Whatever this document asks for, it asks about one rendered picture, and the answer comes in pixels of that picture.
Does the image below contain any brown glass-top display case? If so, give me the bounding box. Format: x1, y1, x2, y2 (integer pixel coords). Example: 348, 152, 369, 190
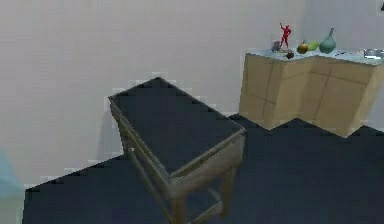
108, 76, 247, 224

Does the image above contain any red human figurine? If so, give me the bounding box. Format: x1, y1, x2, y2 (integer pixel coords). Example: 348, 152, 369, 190
279, 22, 292, 50

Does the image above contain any tan kitchen counter cabinet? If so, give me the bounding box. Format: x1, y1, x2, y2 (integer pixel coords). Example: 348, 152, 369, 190
238, 49, 384, 139

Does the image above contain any teal round vase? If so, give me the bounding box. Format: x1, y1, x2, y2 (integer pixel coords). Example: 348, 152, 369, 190
318, 27, 337, 55

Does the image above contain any silver sink basin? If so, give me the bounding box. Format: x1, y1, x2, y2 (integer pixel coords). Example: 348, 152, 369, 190
363, 48, 384, 60

